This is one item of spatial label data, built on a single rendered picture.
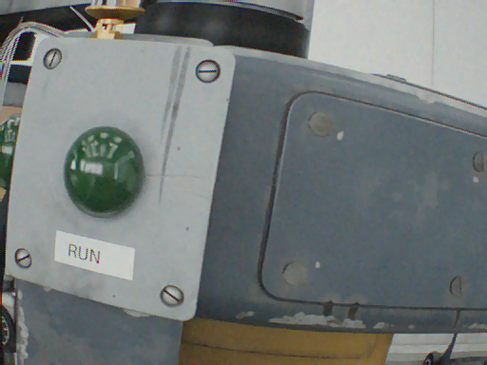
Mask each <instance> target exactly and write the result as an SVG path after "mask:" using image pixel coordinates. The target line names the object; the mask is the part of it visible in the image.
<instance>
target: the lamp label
mask: <svg viewBox="0 0 487 365"><path fill-rule="evenodd" d="M55 244H56V245H55V256H54V259H55V261H60V262H63V263H64V264H70V265H74V266H77V267H80V268H86V269H88V270H90V271H96V272H101V273H102V274H107V275H113V276H114V277H117V278H123V279H129V280H132V276H133V264H134V254H135V249H133V248H130V247H127V246H122V245H117V244H112V243H110V242H105V241H99V240H95V239H90V238H85V237H79V236H77V235H74V234H70V233H65V232H60V231H58V230H56V240H55Z"/></svg>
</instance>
